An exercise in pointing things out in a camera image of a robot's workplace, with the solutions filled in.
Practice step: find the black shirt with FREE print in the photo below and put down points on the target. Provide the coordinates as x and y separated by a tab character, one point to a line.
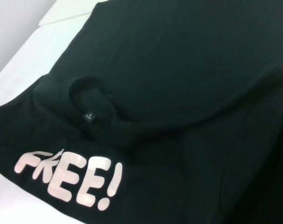
178	93

